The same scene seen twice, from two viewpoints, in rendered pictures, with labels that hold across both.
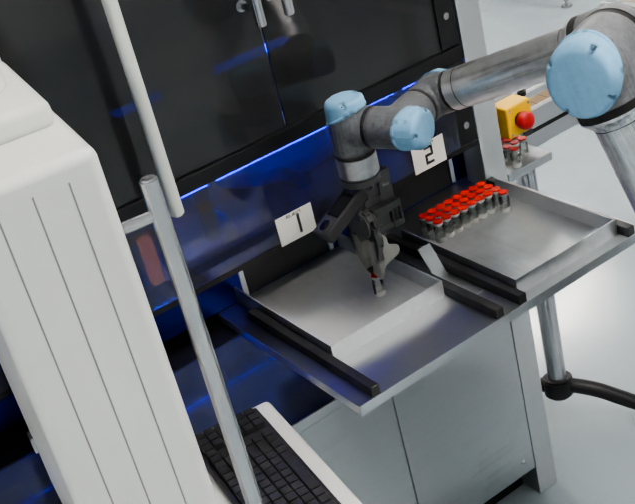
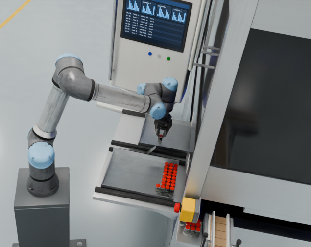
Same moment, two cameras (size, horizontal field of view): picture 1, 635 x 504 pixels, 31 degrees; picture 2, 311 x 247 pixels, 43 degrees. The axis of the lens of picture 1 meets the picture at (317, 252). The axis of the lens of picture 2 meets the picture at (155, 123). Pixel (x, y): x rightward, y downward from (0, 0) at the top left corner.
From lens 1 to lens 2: 3.12 m
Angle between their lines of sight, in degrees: 94
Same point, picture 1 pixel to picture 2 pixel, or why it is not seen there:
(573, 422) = not seen: outside the picture
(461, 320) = (123, 139)
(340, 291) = (174, 139)
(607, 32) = (63, 59)
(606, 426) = not seen: outside the picture
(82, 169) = not seen: outside the picture
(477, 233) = (155, 176)
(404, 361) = (125, 123)
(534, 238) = (131, 179)
